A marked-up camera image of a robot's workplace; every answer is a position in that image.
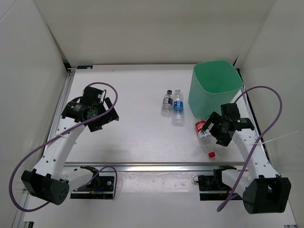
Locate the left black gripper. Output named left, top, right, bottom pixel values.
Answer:
left=88, top=97, right=119, bottom=132

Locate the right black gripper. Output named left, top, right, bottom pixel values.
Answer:
left=201, top=112, right=231, bottom=146

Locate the red-label clear plastic bottle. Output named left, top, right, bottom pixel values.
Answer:
left=195, top=118, right=228, bottom=159

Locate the black-label clear plastic bottle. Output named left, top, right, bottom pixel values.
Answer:
left=161, top=90, right=173, bottom=117

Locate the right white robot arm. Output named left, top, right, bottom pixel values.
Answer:
left=199, top=103, right=291, bottom=214

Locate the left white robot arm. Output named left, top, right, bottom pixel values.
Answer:
left=21, top=85, right=119, bottom=205

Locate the green plastic bin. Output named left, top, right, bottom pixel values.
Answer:
left=188, top=60, right=243, bottom=118

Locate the white zip tie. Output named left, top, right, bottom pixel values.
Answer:
left=251, top=130, right=300, bottom=146

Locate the blue-label clear plastic bottle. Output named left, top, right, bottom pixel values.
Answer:
left=172, top=88, right=184, bottom=126

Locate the blue sticker label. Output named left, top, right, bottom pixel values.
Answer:
left=77, top=65, right=93, bottom=69

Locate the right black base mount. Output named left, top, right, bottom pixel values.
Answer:
left=192, top=165, right=237, bottom=201

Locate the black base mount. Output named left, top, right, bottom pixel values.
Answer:
left=70, top=166, right=118, bottom=200
left=192, top=165, right=237, bottom=201

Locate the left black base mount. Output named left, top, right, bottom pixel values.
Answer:
left=70, top=166, right=118, bottom=200

